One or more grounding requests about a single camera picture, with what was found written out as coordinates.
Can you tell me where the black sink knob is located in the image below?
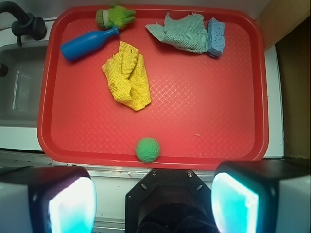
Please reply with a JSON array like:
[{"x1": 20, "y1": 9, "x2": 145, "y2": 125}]
[{"x1": 0, "y1": 63, "x2": 8, "y2": 77}]

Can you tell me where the black faucet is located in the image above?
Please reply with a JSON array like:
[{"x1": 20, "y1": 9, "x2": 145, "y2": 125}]
[{"x1": 0, "y1": 1, "x2": 47, "y2": 47}]

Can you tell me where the blue sponge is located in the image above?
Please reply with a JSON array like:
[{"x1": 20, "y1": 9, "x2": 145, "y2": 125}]
[{"x1": 207, "y1": 18, "x2": 225, "y2": 58}]

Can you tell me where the yellow cloth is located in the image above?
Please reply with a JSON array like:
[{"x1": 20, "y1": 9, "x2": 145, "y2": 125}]
[{"x1": 101, "y1": 41, "x2": 152, "y2": 111}]

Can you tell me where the blue plastic bottle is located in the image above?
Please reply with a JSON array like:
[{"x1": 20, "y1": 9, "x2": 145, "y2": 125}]
[{"x1": 60, "y1": 26, "x2": 119, "y2": 61}]

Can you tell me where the red plastic tray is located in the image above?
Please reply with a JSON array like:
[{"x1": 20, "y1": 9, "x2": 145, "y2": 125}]
[{"x1": 37, "y1": 5, "x2": 269, "y2": 170}]

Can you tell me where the grey sink basin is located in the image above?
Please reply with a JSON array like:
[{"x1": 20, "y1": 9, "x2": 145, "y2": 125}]
[{"x1": 0, "y1": 41, "x2": 48, "y2": 128}]

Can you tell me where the teal green cloth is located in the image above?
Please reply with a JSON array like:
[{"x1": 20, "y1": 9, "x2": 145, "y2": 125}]
[{"x1": 145, "y1": 13, "x2": 207, "y2": 54}]

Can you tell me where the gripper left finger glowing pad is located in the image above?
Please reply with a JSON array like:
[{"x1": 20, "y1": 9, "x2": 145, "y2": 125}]
[{"x1": 0, "y1": 166, "x2": 97, "y2": 233}]

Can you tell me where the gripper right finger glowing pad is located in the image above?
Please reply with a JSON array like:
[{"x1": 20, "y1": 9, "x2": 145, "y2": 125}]
[{"x1": 211, "y1": 160, "x2": 311, "y2": 233}]

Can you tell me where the green textured ball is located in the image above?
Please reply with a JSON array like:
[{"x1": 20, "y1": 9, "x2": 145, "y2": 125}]
[{"x1": 135, "y1": 138, "x2": 160, "y2": 163}]

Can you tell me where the green plush frog toy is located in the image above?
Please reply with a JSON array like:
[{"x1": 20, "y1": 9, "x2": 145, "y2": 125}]
[{"x1": 95, "y1": 4, "x2": 136, "y2": 30}]

